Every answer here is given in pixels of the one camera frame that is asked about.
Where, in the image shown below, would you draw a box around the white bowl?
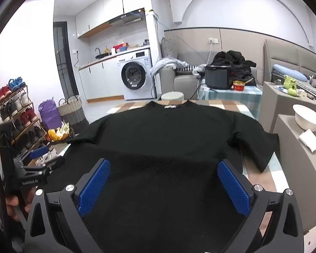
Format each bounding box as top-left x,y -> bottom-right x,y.
292,104 -> 316,132

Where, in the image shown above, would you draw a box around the white washing machine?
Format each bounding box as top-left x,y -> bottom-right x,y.
116,48 -> 155,101

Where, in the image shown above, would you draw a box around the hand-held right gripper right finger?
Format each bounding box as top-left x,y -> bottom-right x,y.
216,159 -> 304,253

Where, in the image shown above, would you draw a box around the red noodle bowl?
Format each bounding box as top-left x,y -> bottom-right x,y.
232,80 -> 246,92

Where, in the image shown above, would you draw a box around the purple plastic bag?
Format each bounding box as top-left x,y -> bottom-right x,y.
38,99 -> 63,130

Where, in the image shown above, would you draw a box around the woven basket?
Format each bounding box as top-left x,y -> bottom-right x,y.
57,95 -> 89,133

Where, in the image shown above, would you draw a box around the white tissue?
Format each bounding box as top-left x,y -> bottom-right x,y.
298,129 -> 316,153

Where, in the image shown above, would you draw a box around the teal checked tablecloth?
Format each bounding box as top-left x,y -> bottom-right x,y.
197,84 -> 263,119

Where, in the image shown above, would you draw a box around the blue pillow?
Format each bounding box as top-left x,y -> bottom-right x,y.
272,64 -> 308,82

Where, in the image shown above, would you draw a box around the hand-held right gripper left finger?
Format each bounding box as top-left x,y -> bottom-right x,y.
24,158 -> 111,253

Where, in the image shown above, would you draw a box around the grey cube table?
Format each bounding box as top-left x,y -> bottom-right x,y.
259,82 -> 316,133
272,114 -> 316,234

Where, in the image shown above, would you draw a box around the pile of black clothes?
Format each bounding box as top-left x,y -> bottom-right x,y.
213,50 -> 257,86

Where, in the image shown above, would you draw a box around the person's left hand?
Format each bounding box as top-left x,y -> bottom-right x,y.
5,187 -> 35,222

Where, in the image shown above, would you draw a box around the plaid blanket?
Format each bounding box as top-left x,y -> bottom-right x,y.
49,100 -> 290,232

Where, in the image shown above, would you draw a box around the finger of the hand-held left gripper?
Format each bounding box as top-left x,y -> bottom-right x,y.
14,146 -> 50,167
22,156 -> 65,176

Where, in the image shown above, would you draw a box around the grey sofa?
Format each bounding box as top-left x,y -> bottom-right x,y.
159,37 -> 208,99

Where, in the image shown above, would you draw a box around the black white striped cloth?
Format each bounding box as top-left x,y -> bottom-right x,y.
176,65 -> 201,72

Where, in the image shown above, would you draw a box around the white kitchen base cabinets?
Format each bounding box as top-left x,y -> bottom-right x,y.
78,55 -> 125,103

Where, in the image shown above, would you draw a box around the black rice cooker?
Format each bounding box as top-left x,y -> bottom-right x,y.
204,64 -> 233,90

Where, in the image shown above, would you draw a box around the white wall cabinets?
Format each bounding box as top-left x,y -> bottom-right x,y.
76,0 -> 150,39

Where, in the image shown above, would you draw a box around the green toy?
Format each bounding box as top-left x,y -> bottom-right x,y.
283,75 -> 298,96

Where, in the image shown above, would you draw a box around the range hood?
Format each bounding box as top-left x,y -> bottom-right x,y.
109,13 -> 144,27

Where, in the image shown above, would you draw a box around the light grey clothes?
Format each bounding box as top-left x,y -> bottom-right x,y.
150,57 -> 189,77

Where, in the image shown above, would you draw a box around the grey padded headboard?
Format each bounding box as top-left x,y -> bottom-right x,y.
263,39 -> 316,83

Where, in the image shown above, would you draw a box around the beige trash bin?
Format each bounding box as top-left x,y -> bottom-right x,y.
47,122 -> 75,145

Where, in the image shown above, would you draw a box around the black knit t-shirt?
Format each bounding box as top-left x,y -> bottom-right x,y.
41,100 -> 281,253

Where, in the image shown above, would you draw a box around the shoe rack with shoes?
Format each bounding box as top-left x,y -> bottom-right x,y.
0,76 -> 50,154

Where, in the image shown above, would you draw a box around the round white stool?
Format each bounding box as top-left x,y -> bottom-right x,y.
162,91 -> 185,102

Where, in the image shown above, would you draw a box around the black framed door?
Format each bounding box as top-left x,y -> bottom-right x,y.
53,22 -> 80,100

